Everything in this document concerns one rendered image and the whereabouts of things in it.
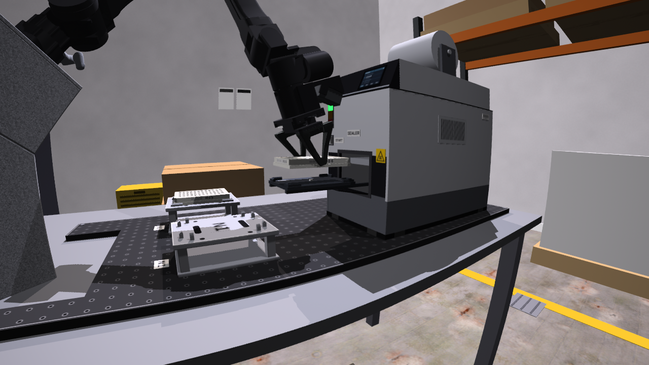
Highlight white foil roll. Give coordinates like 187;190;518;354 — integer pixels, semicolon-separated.
388;30;458;71

